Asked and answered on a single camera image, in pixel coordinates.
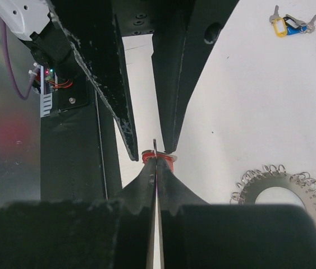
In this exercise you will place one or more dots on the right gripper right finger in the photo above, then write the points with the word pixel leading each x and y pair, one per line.
pixel 197 234

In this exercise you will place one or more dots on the red tag key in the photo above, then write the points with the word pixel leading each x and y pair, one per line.
pixel 154 153

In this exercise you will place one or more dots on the left white cable duct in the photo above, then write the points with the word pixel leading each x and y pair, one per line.
pixel 46 103

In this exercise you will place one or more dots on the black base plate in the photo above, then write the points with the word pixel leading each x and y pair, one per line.
pixel 78 148

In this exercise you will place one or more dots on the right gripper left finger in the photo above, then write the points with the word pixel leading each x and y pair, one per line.
pixel 115 233

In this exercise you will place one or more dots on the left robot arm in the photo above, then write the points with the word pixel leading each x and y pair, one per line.
pixel 29 21

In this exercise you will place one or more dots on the yellow tag key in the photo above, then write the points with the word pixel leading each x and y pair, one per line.
pixel 278 23

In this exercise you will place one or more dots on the blue tag key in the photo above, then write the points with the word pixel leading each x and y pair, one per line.
pixel 308 29

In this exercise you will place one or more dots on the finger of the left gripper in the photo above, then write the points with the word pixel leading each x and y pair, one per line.
pixel 97 46
pixel 181 50

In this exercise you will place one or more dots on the metal disc with keyrings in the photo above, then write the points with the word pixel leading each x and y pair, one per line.
pixel 273 184

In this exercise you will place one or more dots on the black tag key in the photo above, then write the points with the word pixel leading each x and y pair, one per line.
pixel 293 22

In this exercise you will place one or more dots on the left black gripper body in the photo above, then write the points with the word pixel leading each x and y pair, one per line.
pixel 140 17

